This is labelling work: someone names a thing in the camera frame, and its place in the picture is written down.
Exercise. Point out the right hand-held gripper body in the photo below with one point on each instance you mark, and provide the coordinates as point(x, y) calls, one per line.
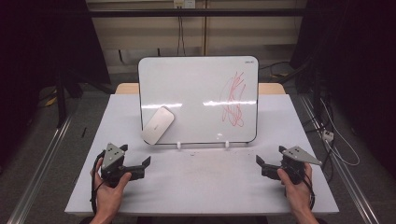
point(295, 161)

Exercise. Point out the small black stick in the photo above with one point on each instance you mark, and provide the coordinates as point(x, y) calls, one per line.
point(83, 132)

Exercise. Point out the wooden table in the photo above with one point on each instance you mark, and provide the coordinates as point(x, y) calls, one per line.
point(127, 88)

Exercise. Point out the metal floor rail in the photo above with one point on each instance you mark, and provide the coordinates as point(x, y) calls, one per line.
point(345, 174)
point(40, 168)

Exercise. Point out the person's right hand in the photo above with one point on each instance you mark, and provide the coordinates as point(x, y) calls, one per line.
point(295, 194)

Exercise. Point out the black horizontal bar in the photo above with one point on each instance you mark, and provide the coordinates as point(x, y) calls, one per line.
point(193, 12)

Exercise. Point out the black metal stand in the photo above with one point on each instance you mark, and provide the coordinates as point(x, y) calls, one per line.
point(61, 102)

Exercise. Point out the white wall socket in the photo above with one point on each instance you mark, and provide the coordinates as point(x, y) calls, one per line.
point(184, 3)

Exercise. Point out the white whiteboard clip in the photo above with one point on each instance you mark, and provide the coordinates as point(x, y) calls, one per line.
point(227, 144)
point(179, 145)

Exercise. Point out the white whiteboard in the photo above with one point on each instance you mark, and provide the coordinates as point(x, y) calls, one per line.
point(193, 93)

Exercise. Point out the black curtain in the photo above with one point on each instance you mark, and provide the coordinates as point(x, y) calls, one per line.
point(37, 46)
point(355, 62)

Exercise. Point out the person's left hand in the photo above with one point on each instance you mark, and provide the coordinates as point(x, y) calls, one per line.
point(109, 196)

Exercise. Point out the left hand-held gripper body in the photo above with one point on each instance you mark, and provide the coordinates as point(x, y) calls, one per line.
point(112, 161)

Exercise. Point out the white whiteboard eraser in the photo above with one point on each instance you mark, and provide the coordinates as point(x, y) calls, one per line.
point(158, 125)

